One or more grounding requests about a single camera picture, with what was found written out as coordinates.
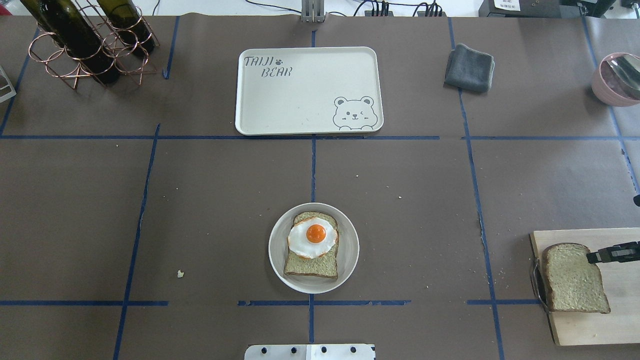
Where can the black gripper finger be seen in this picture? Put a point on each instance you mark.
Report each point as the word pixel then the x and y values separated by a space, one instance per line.
pixel 622 253

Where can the bread slice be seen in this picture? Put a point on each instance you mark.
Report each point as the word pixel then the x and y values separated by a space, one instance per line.
pixel 572 283
pixel 325 266

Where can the white round plate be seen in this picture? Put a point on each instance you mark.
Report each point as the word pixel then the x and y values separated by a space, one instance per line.
pixel 348 250

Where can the fried egg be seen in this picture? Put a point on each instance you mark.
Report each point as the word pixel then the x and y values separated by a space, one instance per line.
pixel 312 238

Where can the white bear tray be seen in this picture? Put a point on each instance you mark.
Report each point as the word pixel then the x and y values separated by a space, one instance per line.
pixel 306 90

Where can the wooden cutting board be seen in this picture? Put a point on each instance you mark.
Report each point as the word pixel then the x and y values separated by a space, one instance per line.
pixel 621 283

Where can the pink bowl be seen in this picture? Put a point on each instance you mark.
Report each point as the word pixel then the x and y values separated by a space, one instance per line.
pixel 606 88

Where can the metal scoop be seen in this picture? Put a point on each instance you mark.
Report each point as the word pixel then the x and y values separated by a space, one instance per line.
pixel 626 74

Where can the grey folded cloth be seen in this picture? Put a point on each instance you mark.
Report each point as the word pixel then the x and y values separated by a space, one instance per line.
pixel 469 69

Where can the dark wine bottle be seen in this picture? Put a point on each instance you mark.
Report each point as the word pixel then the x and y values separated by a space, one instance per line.
pixel 79 38
pixel 133 31

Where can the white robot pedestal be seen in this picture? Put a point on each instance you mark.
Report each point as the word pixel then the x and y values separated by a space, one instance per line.
pixel 346 351

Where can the aluminium frame post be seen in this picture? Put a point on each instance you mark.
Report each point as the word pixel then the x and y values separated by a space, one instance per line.
pixel 313 11

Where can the copper wire bottle rack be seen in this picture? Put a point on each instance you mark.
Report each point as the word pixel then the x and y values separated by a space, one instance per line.
pixel 48 50

